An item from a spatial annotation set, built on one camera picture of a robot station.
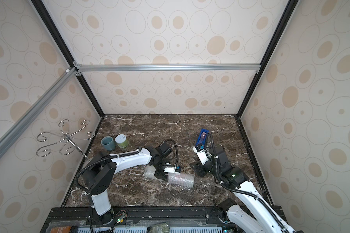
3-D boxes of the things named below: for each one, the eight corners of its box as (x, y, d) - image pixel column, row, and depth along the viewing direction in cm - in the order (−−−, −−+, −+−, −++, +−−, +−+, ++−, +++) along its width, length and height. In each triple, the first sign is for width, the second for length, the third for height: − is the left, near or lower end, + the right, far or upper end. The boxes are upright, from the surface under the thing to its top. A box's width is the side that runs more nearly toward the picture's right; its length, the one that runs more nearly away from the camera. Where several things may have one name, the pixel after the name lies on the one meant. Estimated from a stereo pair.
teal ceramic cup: (103, 150, 101) (99, 144, 95) (107, 142, 105) (102, 136, 99) (114, 150, 101) (111, 144, 95) (117, 142, 105) (114, 136, 99)
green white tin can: (116, 147, 102) (113, 142, 97) (119, 139, 107) (116, 134, 102) (127, 147, 102) (124, 142, 97) (129, 139, 107) (127, 134, 102)
